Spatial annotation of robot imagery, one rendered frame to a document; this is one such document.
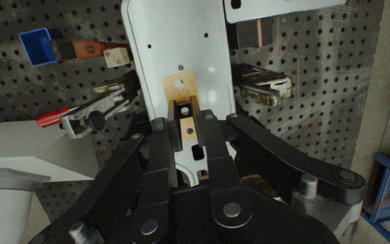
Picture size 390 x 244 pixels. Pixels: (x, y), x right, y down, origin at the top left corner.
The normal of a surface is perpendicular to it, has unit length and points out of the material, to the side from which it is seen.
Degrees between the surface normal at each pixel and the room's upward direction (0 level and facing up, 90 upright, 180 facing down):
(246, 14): 0
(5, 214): 66
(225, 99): 0
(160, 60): 0
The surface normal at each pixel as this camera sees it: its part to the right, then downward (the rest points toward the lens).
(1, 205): 0.67, -0.40
